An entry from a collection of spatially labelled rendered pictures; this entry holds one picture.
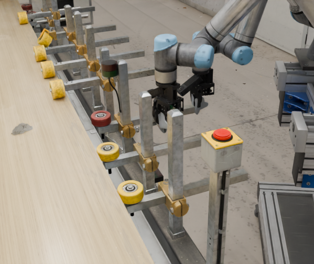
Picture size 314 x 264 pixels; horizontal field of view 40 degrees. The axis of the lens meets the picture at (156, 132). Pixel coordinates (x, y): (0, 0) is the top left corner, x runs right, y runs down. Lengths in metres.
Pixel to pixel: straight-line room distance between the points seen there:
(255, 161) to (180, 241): 1.73
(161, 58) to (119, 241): 0.60
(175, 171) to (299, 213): 1.20
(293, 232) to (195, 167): 0.98
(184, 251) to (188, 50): 0.64
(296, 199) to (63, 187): 1.45
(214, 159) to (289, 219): 1.42
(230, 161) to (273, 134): 2.47
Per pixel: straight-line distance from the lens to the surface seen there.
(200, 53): 1.38
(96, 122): 1.74
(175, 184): 1.33
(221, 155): 0.96
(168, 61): 1.42
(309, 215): 2.40
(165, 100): 1.48
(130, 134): 1.75
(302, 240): 2.25
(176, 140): 1.24
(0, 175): 1.51
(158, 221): 1.53
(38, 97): 1.99
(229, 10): 1.45
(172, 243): 1.45
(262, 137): 3.39
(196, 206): 2.67
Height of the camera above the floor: 1.73
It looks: 30 degrees down
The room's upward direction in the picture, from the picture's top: 2 degrees counter-clockwise
